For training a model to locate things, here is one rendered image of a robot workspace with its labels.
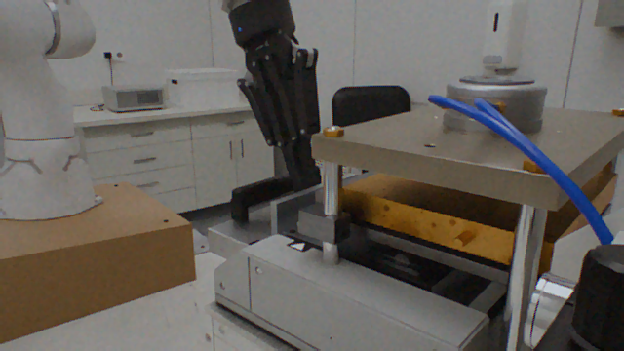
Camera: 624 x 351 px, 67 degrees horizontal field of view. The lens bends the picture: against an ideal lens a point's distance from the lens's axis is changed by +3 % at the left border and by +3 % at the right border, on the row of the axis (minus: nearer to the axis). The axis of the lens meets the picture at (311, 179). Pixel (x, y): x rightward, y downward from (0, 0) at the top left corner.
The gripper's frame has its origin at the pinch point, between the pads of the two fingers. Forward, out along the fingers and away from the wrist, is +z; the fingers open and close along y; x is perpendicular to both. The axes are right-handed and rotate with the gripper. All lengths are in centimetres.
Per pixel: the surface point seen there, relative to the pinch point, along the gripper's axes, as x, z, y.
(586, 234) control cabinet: 14.5, 5.4, -33.4
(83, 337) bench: 18.3, 16.1, 35.7
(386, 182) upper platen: 6.1, 2.3, -16.3
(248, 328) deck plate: 16.8, 11.9, -5.2
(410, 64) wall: -173, -31, 82
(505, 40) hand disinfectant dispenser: -153, -24, 29
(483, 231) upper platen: 9.6, 6.3, -25.8
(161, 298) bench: 5.1, 15.9, 36.6
